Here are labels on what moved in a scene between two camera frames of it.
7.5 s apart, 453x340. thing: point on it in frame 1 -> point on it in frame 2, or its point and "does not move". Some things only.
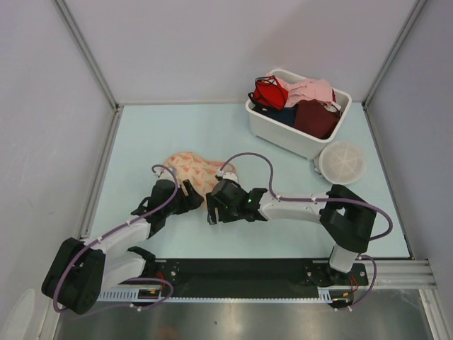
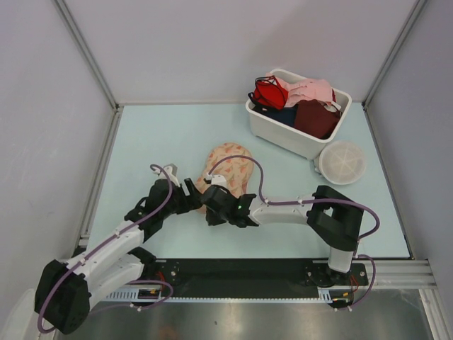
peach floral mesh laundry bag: [199, 171] -> [238, 171]
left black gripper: [194, 201] does not move
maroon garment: [314, 119] does not move
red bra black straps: [268, 93] does not move
